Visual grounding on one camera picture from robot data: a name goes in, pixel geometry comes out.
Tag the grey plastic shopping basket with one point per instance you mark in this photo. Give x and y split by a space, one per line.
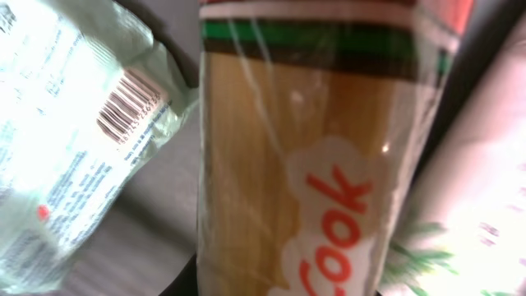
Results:
145 244

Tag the white gold-capped cream tube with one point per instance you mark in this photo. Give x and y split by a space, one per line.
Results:
462 231

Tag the teal wet wipes pack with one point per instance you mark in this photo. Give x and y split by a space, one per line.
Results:
88 96

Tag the orange spaghetti packet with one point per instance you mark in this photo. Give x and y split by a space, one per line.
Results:
314 115

